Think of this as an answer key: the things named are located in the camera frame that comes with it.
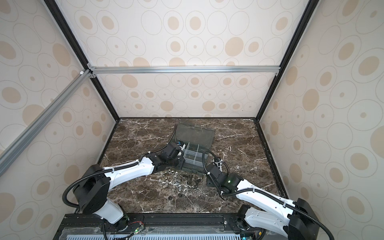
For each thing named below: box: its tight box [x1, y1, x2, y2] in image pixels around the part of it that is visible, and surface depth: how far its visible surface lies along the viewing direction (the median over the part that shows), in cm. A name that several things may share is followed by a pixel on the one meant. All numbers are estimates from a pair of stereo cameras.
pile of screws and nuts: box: [159, 170, 205, 200], surface depth 89 cm
